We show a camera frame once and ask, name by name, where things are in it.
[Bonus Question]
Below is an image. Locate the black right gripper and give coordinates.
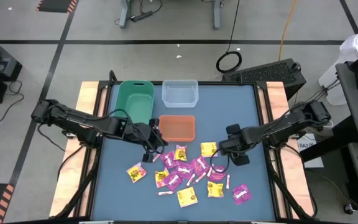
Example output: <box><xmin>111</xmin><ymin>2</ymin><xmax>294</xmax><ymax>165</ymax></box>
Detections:
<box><xmin>219</xmin><ymin>123</ymin><xmax>251</xmax><ymax>167</ymax></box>

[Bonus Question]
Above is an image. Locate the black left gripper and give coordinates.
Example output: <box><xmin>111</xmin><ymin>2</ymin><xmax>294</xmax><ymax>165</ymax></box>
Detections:
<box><xmin>126</xmin><ymin>118</ymin><xmax>168</xmax><ymax>164</ymax></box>

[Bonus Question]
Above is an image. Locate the purple Skittles candy packet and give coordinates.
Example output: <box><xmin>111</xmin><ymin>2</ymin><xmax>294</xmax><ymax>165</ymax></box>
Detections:
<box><xmin>160</xmin><ymin>150</ymin><xmax>180</xmax><ymax>169</ymax></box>
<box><xmin>175</xmin><ymin>161</ymin><xmax>195</xmax><ymax>180</ymax></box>
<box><xmin>208</xmin><ymin>165</ymin><xmax>227</xmax><ymax>183</ymax></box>
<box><xmin>190</xmin><ymin>155</ymin><xmax>211</xmax><ymax>177</ymax></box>
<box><xmin>232</xmin><ymin>184</ymin><xmax>253</xmax><ymax>206</ymax></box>
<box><xmin>162</xmin><ymin>170</ymin><xmax>185</xmax><ymax>192</ymax></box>

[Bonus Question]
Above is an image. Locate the yellow Sour Patch candy packet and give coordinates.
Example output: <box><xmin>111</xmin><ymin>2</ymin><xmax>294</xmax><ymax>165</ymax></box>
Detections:
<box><xmin>154</xmin><ymin>168</ymin><xmax>170</xmax><ymax>189</ymax></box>
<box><xmin>206</xmin><ymin>180</ymin><xmax>224</xmax><ymax>198</ymax></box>
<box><xmin>126</xmin><ymin>162</ymin><xmax>147</xmax><ymax>184</ymax></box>
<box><xmin>200</xmin><ymin>141</ymin><xmax>219</xmax><ymax>158</ymax></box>
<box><xmin>174</xmin><ymin>144</ymin><xmax>188</xmax><ymax>162</ymax></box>
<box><xmin>176</xmin><ymin>187</ymin><xmax>199</xmax><ymax>208</ymax></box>

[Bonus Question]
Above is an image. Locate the orange plastic bin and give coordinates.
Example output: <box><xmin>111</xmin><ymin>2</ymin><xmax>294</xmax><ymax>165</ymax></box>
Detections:
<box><xmin>158</xmin><ymin>114</ymin><xmax>196</xmax><ymax>143</ymax></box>

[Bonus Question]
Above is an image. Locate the green plastic bin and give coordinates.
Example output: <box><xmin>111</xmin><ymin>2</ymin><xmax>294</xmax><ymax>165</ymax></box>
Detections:
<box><xmin>112</xmin><ymin>80</ymin><xmax>155</xmax><ymax>125</ymax></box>

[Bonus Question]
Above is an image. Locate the clear plastic bin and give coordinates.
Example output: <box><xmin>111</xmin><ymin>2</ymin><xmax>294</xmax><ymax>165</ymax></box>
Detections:
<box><xmin>161</xmin><ymin>79</ymin><xmax>200</xmax><ymax>108</ymax></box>

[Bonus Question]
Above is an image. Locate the wooden table side board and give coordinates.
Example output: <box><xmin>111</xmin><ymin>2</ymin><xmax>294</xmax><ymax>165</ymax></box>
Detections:
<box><xmin>48</xmin><ymin>81</ymin><xmax>109</xmax><ymax>218</ymax></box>
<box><xmin>265</xmin><ymin>81</ymin><xmax>316</xmax><ymax>218</ymax></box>

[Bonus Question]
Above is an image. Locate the black perforated computer tower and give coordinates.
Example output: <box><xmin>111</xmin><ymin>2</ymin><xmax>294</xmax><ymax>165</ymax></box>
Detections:
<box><xmin>221</xmin><ymin>58</ymin><xmax>307</xmax><ymax>101</ymax></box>

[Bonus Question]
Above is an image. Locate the white printed paper sheet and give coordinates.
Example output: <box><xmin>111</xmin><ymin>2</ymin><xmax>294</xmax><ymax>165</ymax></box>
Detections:
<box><xmin>296</xmin><ymin>133</ymin><xmax>325</xmax><ymax>169</ymax></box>

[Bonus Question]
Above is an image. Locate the black power strip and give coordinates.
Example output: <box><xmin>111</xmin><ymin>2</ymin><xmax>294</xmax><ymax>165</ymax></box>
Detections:
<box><xmin>130</xmin><ymin>10</ymin><xmax>154</xmax><ymax>23</ymax></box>

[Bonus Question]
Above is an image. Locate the grey desk leg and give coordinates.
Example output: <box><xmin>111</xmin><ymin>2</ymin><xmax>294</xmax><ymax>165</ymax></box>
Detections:
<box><xmin>118</xmin><ymin>0</ymin><xmax>132</xmax><ymax>29</ymax></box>
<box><xmin>212</xmin><ymin>0</ymin><xmax>224</xmax><ymax>30</ymax></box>

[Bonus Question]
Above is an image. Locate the white covered machine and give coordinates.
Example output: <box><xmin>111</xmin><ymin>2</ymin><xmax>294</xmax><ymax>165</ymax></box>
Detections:
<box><xmin>318</xmin><ymin>30</ymin><xmax>358</xmax><ymax>106</ymax></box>

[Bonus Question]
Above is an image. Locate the black diagonal frame strut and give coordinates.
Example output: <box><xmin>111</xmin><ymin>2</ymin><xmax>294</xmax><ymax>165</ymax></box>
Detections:
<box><xmin>266</xmin><ymin>155</ymin><xmax>314</xmax><ymax>220</ymax></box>
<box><xmin>53</xmin><ymin>146</ymin><xmax>104</xmax><ymax>218</ymax></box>

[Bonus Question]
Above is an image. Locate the black hanging coiled cable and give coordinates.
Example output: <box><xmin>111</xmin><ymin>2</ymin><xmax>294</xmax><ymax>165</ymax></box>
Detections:
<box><xmin>215</xmin><ymin>0</ymin><xmax>243</xmax><ymax>74</ymax></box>

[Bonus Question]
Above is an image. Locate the black desk leg frame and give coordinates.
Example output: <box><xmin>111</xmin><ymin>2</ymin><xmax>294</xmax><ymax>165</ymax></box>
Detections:
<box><xmin>299</xmin><ymin>114</ymin><xmax>358</xmax><ymax>210</ymax></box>

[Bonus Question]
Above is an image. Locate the yellow hanging cable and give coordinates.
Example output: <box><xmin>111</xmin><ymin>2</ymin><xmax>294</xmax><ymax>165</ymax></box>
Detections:
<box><xmin>277</xmin><ymin>0</ymin><xmax>299</xmax><ymax>62</ymax></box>

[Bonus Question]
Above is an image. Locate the black floor cable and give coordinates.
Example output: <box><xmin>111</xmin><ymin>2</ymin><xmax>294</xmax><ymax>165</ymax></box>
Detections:
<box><xmin>0</xmin><ymin>80</ymin><xmax>25</xmax><ymax>123</ymax></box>

